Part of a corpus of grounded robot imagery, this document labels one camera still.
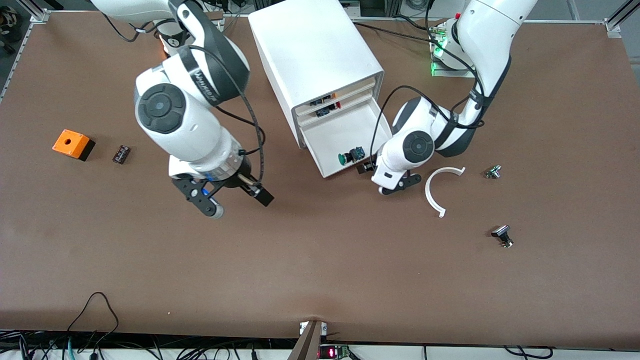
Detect green push button switch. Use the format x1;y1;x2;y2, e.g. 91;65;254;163
338;146;366;167

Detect deep white cabinet drawer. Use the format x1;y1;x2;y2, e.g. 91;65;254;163
299;97;394;179

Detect shallow white cabinet drawer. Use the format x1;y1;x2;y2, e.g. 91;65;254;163
292;76;377;110
296;98;375;129
293;89;376;121

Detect white drawer cabinet housing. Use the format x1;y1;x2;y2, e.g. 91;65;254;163
248;0;385;149

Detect orange button box black base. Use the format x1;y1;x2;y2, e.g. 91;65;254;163
52;130;96;162

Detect white curved plastic arc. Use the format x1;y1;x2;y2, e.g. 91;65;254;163
425;166;467;219

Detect blue black red component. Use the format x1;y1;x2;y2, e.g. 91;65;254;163
313;101;340;119

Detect circuit board red display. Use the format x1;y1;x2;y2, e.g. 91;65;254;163
318;344;352;360

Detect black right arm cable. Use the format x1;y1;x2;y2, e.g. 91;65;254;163
100;12;266;187

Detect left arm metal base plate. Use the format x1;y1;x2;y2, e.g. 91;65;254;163
431;22;476;78

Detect black cables behind cabinet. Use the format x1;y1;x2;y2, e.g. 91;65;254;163
350;14;443;45

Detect black silver key switch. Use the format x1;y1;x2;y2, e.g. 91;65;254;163
491;225;514;249

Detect grey camera stand bar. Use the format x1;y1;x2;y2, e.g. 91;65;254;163
287;320;327;360

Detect thin black looped cable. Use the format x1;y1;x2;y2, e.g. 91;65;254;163
65;292;120;347

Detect aluminium frame profile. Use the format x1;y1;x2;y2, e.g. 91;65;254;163
604;0;640;32
19;0;52;25

